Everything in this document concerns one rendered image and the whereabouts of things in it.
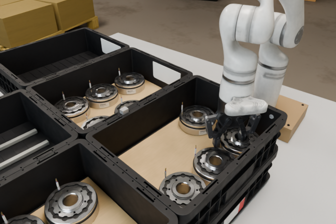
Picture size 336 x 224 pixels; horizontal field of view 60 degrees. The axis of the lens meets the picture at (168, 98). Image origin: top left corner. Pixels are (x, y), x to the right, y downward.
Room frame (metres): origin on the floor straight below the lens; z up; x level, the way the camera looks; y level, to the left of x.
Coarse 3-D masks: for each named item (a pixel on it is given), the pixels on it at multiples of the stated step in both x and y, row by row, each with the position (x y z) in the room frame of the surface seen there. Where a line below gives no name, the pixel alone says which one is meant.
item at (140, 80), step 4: (128, 72) 0.91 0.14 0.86; (132, 72) 0.91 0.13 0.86; (136, 72) 0.91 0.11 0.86; (116, 76) 0.88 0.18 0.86; (120, 76) 0.89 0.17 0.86; (136, 76) 0.88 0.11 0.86; (140, 76) 0.89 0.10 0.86; (116, 80) 0.86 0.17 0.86; (120, 80) 0.86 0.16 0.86; (136, 80) 0.86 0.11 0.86; (140, 80) 0.86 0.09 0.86; (116, 84) 0.84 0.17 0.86; (120, 84) 0.83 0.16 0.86; (124, 84) 0.83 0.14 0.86; (128, 84) 0.83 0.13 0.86; (132, 84) 0.83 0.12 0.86; (136, 84) 0.83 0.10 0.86; (140, 84) 0.84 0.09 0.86
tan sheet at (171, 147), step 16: (176, 128) 0.64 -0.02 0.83; (144, 144) 0.57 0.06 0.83; (160, 144) 0.57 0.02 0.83; (176, 144) 0.57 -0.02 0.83; (192, 144) 0.57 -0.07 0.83; (208, 144) 0.57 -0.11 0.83; (128, 160) 0.52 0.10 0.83; (144, 160) 0.52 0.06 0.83; (160, 160) 0.52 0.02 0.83; (176, 160) 0.52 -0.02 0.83; (192, 160) 0.52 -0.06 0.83; (144, 176) 0.46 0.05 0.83; (160, 176) 0.46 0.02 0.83
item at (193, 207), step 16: (208, 80) 0.74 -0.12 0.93; (160, 96) 0.65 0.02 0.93; (128, 112) 0.58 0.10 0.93; (96, 128) 0.52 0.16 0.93; (272, 128) 0.52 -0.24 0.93; (96, 144) 0.46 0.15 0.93; (256, 144) 0.46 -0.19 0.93; (112, 160) 0.42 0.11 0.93; (240, 160) 0.42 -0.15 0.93; (224, 176) 0.38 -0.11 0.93; (160, 192) 0.34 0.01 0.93; (208, 192) 0.34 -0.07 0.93; (176, 208) 0.31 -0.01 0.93; (192, 208) 0.31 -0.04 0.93
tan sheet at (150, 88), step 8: (144, 88) 0.86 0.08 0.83; (152, 88) 0.86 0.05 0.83; (160, 88) 0.86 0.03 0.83; (120, 96) 0.81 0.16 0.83; (128, 96) 0.81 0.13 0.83; (136, 96) 0.81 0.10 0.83; (144, 96) 0.81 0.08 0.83; (96, 112) 0.72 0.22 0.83; (104, 112) 0.72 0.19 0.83; (112, 112) 0.72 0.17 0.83
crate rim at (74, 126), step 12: (132, 48) 0.97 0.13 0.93; (96, 60) 0.87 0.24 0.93; (156, 60) 0.88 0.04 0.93; (72, 72) 0.80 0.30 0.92; (36, 84) 0.72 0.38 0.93; (168, 84) 0.72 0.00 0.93; (36, 96) 0.65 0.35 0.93; (48, 108) 0.60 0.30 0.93; (108, 120) 0.55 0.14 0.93; (84, 132) 0.50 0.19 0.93
